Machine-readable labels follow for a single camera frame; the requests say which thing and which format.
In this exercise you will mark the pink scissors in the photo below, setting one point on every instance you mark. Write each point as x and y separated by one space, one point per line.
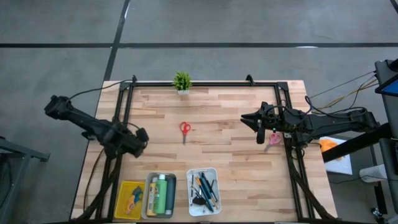
274 139

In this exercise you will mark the red scissors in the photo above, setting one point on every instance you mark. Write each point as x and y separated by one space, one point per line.
185 133

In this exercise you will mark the small green potted plant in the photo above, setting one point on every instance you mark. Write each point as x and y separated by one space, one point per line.
182 81

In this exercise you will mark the white plastic bin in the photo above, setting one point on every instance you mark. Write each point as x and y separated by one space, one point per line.
148 177
194 211

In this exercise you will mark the white paper roll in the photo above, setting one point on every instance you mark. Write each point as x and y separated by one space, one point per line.
373 173

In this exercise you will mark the green paint bottle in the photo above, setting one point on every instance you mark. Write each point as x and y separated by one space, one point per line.
160 196

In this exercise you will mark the yellow paint bottle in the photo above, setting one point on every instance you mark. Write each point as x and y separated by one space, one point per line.
151 199

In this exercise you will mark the dark teal paint bottle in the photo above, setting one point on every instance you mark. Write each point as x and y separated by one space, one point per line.
171 196

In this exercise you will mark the black paint brush gold ferrule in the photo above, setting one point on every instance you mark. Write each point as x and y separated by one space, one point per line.
198 182

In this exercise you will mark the black paint brush silver ferrule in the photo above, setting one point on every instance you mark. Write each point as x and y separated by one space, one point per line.
211 186

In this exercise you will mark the orange scissors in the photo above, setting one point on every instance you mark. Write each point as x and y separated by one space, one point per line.
130 205

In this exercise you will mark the thin black paint brush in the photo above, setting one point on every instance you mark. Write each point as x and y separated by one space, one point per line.
192 186

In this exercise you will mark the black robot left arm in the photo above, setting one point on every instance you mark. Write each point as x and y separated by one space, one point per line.
87 123

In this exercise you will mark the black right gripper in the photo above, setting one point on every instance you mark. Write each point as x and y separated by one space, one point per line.
270 121

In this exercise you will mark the black aluminium table frame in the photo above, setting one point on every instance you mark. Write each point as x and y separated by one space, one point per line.
202 84

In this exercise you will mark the black support beam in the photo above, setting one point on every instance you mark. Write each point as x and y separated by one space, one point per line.
357 143

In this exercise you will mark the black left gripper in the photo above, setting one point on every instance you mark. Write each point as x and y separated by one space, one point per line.
136 143

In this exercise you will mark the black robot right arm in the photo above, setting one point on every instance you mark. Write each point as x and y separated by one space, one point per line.
326 123

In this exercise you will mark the monitor with blue screen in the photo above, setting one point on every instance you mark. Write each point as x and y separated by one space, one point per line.
391 88

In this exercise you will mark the wide black paint brush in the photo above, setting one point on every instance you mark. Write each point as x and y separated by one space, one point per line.
199 201

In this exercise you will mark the black frame clamp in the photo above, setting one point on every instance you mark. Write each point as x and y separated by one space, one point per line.
134 79
249 79

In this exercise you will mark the dark pens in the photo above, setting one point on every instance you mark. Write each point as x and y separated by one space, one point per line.
203 193

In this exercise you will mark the orange object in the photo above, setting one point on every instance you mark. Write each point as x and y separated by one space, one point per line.
329 145

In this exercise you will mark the yellow plastic basket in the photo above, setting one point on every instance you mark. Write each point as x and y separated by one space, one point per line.
119 199

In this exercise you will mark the blue scissors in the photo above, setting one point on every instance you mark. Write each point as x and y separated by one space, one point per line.
137 192

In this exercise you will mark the white paper sheet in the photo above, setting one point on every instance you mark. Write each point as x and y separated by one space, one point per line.
342 166

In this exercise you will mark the grey metal table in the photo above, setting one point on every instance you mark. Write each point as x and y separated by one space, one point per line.
18 149

